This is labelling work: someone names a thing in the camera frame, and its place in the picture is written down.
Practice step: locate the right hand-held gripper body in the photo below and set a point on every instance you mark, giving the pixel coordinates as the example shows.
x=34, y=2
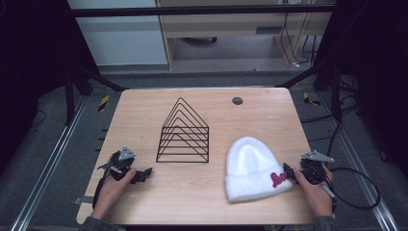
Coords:
x=312, y=170

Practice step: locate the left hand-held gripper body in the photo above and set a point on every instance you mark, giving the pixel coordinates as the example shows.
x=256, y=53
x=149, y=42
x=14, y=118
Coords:
x=120, y=163

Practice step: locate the white knitted beanie hat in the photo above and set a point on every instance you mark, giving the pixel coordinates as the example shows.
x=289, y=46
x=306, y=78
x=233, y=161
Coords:
x=253, y=170

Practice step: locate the person's right hand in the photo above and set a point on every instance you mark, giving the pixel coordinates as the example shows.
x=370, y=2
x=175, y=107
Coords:
x=316, y=195

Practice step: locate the person's left hand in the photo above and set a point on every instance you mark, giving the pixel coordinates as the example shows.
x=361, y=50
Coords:
x=110, y=195

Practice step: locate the yellow black striped tape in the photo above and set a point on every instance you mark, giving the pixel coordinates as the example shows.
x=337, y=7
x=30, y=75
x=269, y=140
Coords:
x=103, y=103
x=309, y=99

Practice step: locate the grey round table grommet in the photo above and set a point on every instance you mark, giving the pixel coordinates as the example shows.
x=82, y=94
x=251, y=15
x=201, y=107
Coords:
x=237, y=100

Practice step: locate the black metal stand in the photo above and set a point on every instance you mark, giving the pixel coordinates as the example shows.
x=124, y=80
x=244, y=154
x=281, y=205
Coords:
x=80, y=80
x=324, y=80

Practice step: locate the dark curtain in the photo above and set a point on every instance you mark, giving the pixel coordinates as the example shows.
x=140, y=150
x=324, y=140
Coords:
x=375, y=64
x=35, y=64

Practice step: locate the white cabinet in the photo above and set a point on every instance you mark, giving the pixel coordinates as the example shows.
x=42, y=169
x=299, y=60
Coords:
x=122, y=38

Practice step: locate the light wooden desk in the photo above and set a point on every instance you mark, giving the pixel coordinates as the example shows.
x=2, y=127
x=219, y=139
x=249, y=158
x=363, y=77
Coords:
x=224, y=29

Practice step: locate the silver metal floor rail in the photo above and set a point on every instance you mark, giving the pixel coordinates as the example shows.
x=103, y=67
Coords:
x=48, y=163
x=362, y=166

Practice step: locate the grey metal table bracket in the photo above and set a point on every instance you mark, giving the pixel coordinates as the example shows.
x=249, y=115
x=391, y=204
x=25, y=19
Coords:
x=83, y=200

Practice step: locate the black horizontal frame bar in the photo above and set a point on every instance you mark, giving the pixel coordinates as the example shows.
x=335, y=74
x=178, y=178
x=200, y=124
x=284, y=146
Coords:
x=192, y=11

